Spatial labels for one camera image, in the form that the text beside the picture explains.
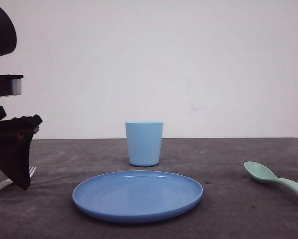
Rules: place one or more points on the light blue plastic cup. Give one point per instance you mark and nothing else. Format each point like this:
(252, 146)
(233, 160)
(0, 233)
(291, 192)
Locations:
(144, 142)

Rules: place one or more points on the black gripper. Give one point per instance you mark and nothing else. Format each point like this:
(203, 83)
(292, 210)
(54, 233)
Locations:
(15, 138)

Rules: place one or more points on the mint green plastic spoon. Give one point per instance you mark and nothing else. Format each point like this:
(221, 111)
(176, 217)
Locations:
(263, 174)

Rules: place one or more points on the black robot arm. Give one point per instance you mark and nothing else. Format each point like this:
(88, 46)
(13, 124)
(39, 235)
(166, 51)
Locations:
(8, 38)

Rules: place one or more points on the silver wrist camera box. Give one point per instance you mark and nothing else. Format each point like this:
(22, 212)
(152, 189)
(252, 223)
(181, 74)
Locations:
(10, 85)

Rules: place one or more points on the blue plastic plate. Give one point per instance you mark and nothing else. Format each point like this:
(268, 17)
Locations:
(137, 196)

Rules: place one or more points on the white plastic fork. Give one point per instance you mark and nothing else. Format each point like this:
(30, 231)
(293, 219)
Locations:
(8, 182)

